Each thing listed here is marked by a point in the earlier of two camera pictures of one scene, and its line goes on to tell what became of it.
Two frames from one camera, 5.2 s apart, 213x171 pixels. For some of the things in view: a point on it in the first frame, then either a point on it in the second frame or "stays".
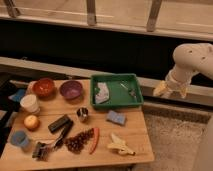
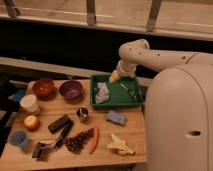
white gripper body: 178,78 -> 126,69
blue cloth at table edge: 18,96 stays
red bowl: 44,88 stays
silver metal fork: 131,91 stays
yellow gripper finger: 162,90 -> 115,76
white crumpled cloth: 103,94 stays
